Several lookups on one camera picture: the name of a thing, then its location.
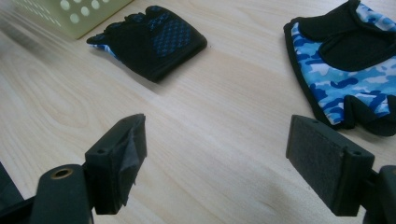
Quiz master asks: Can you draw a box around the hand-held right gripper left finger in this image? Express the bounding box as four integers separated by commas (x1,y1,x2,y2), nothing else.
83,113,148,216

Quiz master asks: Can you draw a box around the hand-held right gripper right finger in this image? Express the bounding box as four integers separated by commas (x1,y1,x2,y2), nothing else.
285,114,375,217

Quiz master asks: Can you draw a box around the pale green perforated plastic basket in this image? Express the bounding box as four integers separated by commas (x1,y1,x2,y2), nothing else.
8,0,134,41

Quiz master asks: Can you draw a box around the blue camouflage fingerless glove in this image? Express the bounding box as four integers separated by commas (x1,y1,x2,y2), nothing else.
283,0,396,137
86,5,208,84

